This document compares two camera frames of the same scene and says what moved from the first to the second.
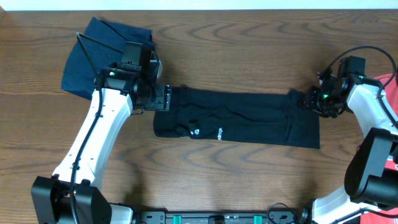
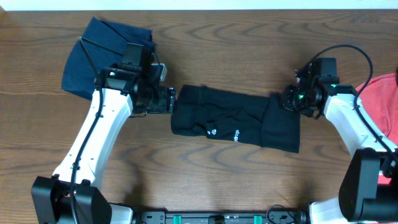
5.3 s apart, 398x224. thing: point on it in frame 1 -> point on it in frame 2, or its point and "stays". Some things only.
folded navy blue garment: [78, 76] stays
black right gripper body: [324, 103] -> [297, 102]
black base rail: [223, 217] stays
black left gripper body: [166, 97] stays
